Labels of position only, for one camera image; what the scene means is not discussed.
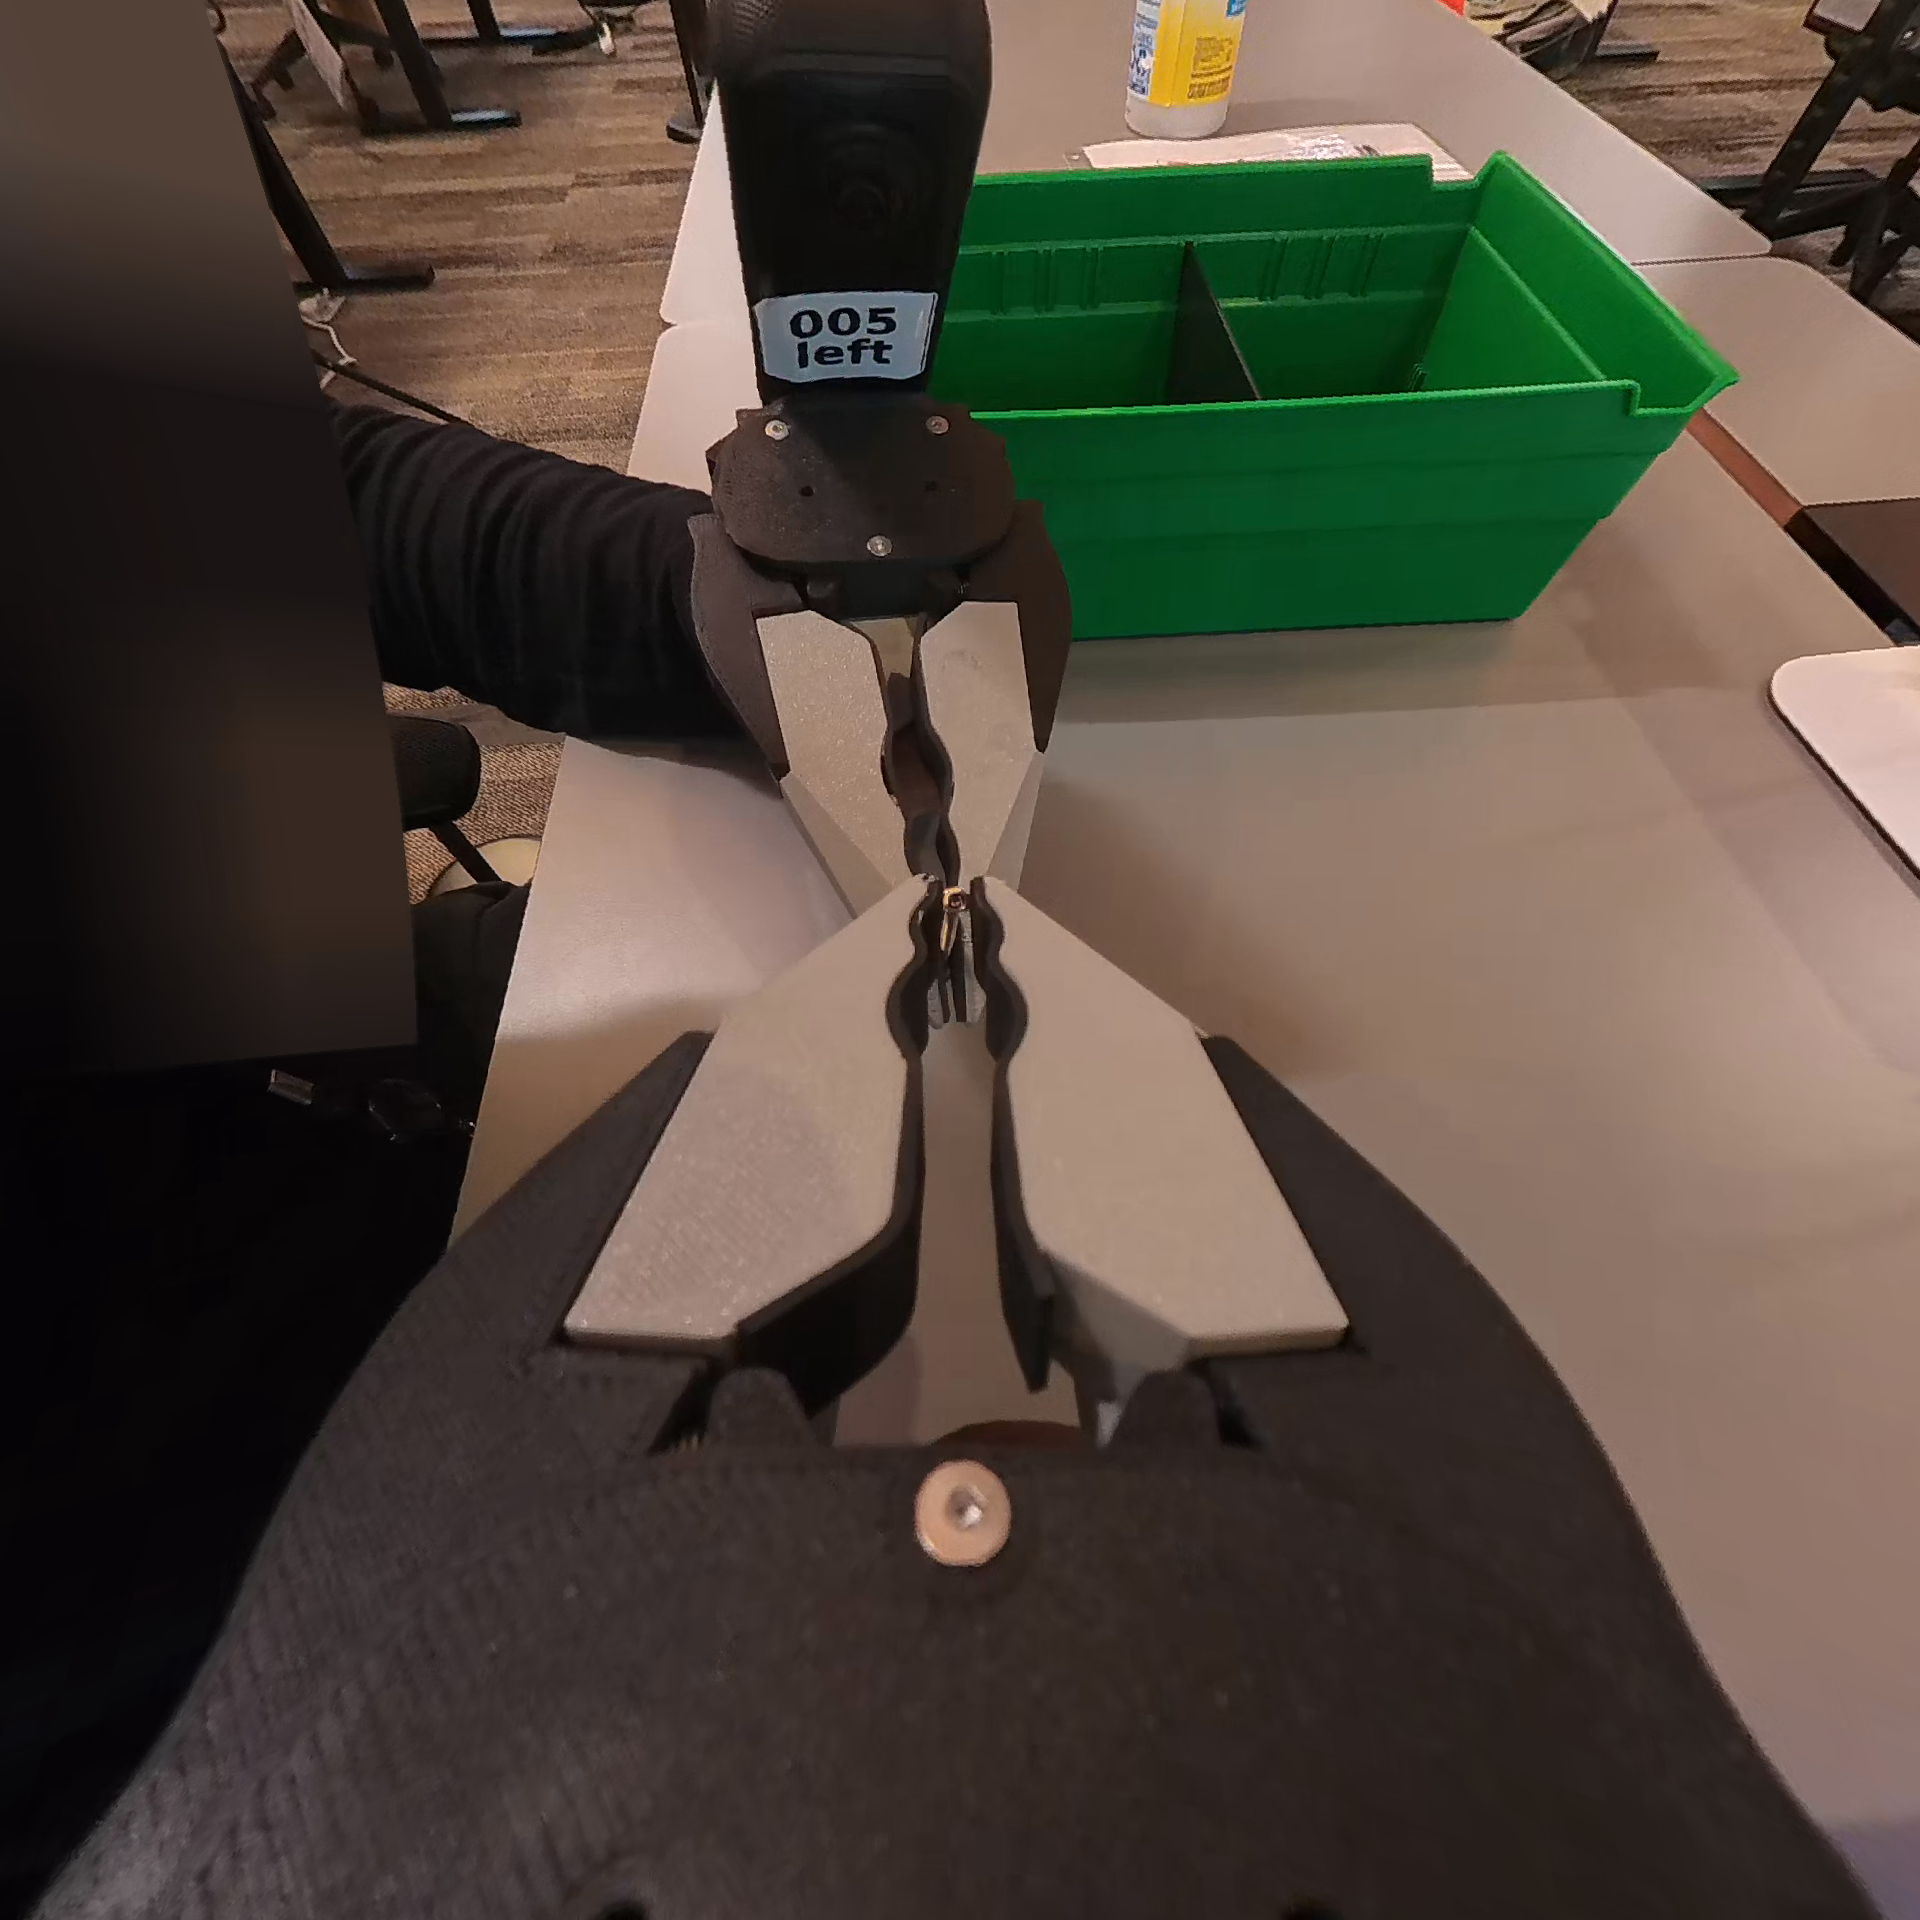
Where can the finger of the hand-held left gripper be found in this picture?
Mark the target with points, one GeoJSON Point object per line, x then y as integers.
{"type": "Point", "coordinates": [825, 720]}
{"type": "Point", "coordinates": [990, 705]}

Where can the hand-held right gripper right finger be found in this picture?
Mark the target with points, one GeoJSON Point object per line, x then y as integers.
{"type": "Point", "coordinates": [1172, 1185]}

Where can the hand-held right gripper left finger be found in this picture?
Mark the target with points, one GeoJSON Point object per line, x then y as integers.
{"type": "Point", "coordinates": [750, 1185]}

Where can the steel screw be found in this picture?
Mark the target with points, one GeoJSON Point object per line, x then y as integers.
{"type": "Point", "coordinates": [955, 990]}

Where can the green plastic bin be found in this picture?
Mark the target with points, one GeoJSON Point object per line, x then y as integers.
{"type": "Point", "coordinates": [1350, 511]}

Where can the person's left forearm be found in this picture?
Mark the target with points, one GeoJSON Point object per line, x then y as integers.
{"type": "Point", "coordinates": [525, 585]}

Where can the black bin divider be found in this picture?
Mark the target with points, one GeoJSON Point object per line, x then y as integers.
{"type": "Point", "coordinates": [1207, 353]}

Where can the black office chair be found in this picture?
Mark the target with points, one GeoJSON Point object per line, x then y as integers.
{"type": "Point", "coordinates": [443, 774]}

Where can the yellow label wipes bottle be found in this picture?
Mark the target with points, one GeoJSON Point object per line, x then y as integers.
{"type": "Point", "coordinates": [1184, 67]}

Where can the white paper packet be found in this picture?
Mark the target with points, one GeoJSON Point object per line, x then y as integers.
{"type": "Point", "coordinates": [1276, 146]}

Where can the white document stand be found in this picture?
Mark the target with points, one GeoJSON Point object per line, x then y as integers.
{"type": "Point", "coordinates": [1862, 750]}

